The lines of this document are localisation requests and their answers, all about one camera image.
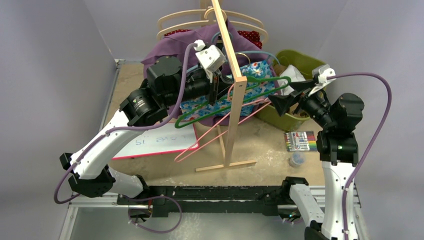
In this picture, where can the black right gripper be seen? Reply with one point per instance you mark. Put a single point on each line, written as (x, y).
(298, 98)

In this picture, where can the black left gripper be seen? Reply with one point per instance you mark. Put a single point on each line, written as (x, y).
(218, 86)

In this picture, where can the white garment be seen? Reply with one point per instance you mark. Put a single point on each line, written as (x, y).
(295, 75)

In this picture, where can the tan pleated skirt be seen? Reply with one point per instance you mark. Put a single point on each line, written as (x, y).
(278, 69)

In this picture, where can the blue floral garment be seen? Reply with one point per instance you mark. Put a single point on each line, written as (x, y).
(258, 71)

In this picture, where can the green plastic hanger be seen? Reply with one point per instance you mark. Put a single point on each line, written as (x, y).
(280, 82)

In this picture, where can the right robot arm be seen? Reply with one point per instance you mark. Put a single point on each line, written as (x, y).
(339, 155)

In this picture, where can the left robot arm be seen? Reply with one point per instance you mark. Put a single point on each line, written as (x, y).
(166, 85)

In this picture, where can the grey-blue plastic hanger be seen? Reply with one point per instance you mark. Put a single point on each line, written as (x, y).
(270, 55)

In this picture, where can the front wooden hanger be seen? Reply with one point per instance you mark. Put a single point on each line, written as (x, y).
(200, 23)

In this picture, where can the green plastic basket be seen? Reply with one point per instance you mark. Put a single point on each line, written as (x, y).
(305, 64)

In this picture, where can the purple garment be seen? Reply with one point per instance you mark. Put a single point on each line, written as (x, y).
(175, 45)

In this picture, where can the marker pen box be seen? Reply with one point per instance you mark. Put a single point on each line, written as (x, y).
(300, 141)

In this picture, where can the red polka dot garment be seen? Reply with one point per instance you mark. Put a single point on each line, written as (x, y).
(252, 36)

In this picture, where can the small clear plastic cup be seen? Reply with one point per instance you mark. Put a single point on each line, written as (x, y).
(297, 159)

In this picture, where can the wooden clothes rack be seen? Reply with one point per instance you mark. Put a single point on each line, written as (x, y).
(238, 91)

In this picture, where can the red-edged whiteboard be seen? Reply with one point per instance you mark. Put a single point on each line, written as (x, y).
(164, 140)

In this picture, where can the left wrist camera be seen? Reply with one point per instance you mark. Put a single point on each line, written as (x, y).
(210, 57)

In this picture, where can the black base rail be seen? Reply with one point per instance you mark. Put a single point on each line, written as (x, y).
(268, 200)

